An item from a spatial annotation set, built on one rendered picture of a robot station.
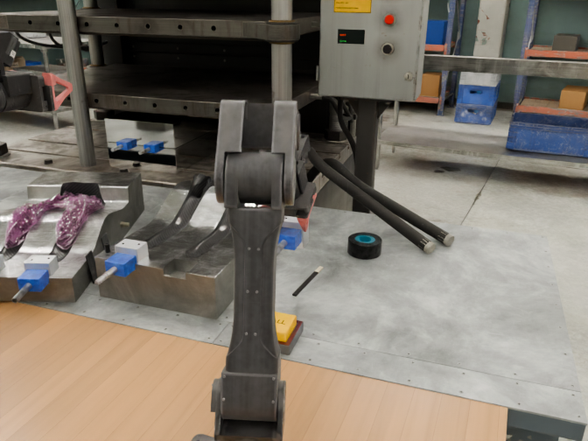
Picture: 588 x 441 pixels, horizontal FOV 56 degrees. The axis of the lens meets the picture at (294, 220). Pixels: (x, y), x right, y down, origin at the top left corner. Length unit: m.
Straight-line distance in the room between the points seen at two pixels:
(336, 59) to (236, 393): 1.24
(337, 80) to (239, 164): 1.12
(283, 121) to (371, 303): 0.56
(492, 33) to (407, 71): 5.51
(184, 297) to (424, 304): 0.47
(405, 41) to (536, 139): 2.98
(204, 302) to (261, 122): 0.47
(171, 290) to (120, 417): 0.29
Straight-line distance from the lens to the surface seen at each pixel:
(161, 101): 1.92
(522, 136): 4.57
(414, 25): 1.68
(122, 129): 2.02
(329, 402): 0.88
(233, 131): 0.65
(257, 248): 0.64
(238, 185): 0.63
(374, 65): 1.71
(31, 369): 1.03
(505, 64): 4.29
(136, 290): 1.13
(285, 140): 0.64
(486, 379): 0.97
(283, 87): 1.65
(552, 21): 7.41
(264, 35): 1.65
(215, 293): 1.04
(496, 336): 1.08
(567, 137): 4.57
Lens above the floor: 1.37
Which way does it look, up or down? 23 degrees down
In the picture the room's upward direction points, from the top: 1 degrees clockwise
